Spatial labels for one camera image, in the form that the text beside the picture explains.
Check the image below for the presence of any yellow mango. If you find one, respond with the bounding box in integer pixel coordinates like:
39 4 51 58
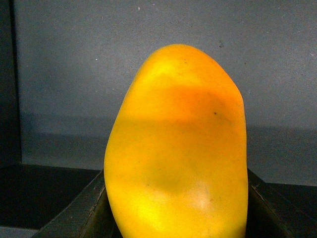
104 44 248 238

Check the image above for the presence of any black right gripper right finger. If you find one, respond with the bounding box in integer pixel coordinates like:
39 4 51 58
246 170 305 238

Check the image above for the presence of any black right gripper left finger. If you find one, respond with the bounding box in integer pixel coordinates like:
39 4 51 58
33 171 115 238

